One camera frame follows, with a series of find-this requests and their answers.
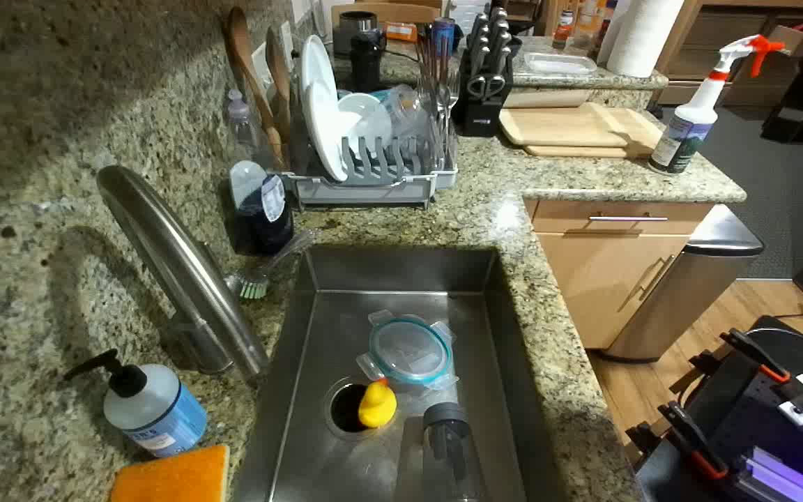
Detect steel gooseneck faucet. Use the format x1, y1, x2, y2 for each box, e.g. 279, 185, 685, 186
94, 161, 271, 382

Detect white spray bottle red trigger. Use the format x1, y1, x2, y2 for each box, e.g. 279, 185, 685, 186
650, 34, 788, 175

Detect small clear plastic bottle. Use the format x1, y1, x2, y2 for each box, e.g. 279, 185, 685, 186
222, 87, 260, 161

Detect grey dish rack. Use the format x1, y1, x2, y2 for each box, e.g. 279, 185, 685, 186
285, 87, 461, 210

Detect glass container teal lid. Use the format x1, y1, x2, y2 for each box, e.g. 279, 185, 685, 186
353, 309, 461, 391

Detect clear drinking glass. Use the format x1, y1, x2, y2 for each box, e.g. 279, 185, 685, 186
399, 398, 489, 502
385, 87, 441, 150

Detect small white plate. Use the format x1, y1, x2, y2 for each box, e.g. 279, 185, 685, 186
334, 90, 397, 150

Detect dish brush green bristles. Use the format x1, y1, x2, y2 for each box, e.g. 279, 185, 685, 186
229, 231, 314, 305

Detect black knife block with knives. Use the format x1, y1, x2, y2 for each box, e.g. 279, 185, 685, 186
451, 2, 523, 139

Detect large white plate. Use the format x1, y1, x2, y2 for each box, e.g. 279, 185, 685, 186
298, 34, 353, 185

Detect light wooden base cabinet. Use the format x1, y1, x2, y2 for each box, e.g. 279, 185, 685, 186
522, 193, 720, 355

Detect small wooden cutting board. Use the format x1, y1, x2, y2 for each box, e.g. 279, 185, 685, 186
496, 104, 632, 150

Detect black kitchen appliance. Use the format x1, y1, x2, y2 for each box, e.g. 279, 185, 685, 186
331, 9, 390, 92

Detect steel sink basin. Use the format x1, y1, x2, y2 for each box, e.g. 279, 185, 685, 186
231, 242, 550, 502

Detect wooden spoon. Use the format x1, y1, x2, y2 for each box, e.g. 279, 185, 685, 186
263, 26, 298, 135
222, 5, 288, 171

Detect large wooden cutting board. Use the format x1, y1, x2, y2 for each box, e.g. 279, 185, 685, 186
522, 100, 668, 161

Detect clear soap dispenser black pump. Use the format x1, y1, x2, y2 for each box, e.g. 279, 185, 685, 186
61, 347, 213, 461

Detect orange sponge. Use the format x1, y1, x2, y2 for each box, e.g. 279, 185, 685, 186
107, 443, 233, 502

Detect white paper towel roll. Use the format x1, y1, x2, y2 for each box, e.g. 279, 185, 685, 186
606, 0, 688, 82

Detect orange black clamp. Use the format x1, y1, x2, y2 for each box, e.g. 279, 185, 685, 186
664, 401, 734, 485
720, 330, 794, 386

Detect black robot cart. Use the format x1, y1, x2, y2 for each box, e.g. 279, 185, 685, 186
627, 316, 803, 502

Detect brown wooden dresser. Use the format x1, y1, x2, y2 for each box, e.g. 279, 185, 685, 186
654, 0, 803, 107

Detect steel drawer bar handle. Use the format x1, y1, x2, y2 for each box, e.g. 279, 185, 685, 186
583, 212, 675, 230

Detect slim cabinet door handle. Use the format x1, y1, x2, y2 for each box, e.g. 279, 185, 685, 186
615, 255, 675, 316

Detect silver aluminium frame rail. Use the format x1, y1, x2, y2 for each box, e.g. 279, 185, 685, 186
744, 443, 803, 502

